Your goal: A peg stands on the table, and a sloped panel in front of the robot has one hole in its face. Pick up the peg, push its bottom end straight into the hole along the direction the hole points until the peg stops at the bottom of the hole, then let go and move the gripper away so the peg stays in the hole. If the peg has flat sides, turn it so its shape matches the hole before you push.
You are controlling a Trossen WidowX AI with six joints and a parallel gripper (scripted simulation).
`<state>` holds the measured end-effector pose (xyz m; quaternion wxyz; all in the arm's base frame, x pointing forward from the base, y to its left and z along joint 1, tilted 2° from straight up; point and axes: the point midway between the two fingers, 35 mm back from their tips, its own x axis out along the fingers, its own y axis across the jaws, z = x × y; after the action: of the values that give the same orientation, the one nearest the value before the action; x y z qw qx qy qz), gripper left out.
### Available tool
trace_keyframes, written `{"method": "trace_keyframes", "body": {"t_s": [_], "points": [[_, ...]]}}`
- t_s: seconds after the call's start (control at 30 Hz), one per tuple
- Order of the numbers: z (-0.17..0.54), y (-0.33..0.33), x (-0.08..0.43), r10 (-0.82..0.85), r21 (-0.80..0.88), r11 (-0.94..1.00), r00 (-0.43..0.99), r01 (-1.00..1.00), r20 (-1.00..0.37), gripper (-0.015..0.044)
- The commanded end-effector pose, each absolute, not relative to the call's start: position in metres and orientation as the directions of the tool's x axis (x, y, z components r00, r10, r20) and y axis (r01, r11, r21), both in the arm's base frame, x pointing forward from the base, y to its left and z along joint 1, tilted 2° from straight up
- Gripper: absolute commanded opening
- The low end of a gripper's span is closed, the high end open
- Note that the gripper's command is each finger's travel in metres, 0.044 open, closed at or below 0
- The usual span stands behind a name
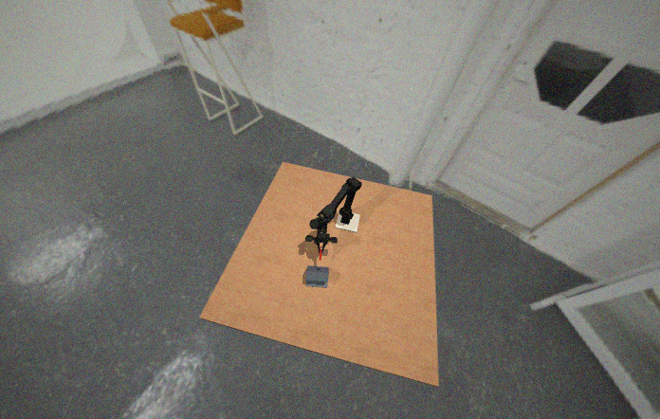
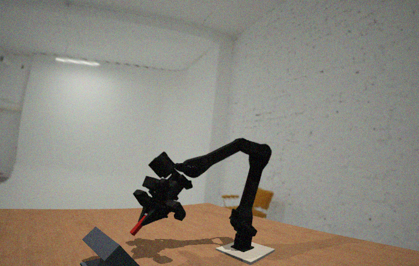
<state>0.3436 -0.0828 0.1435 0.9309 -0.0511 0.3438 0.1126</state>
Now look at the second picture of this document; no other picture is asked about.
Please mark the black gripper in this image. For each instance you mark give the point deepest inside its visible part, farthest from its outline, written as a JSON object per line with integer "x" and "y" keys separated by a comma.
{"x": 158, "y": 207}

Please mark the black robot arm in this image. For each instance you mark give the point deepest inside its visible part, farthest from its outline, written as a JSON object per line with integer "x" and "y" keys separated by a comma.
{"x": 241, "y": 218}

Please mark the grey sloped panel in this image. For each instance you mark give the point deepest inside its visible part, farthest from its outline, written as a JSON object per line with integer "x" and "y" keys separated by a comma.
{"x": 110, "y": 252}

